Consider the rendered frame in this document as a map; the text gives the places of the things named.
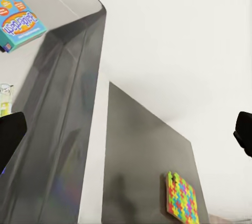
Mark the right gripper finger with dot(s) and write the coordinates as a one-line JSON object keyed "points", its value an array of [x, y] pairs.
{"points": [[241, 143]]}

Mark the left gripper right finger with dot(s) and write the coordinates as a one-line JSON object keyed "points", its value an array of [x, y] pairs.
{"points": [[244, 128]]}

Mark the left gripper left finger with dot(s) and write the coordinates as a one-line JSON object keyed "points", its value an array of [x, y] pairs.
{"points": [[13, 128]]}

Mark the jigsaw puzzle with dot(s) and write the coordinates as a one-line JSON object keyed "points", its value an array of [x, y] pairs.
{"points": [[180, 199]]}

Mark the desk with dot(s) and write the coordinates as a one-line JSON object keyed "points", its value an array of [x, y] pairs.
{"points": [[130, 152]]}

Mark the toy box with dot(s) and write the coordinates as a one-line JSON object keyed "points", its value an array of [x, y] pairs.
{"points": [[55, 79]]}

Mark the board game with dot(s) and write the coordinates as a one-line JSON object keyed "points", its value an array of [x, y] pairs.
{"points": [[6, 91], [18, 25]]}

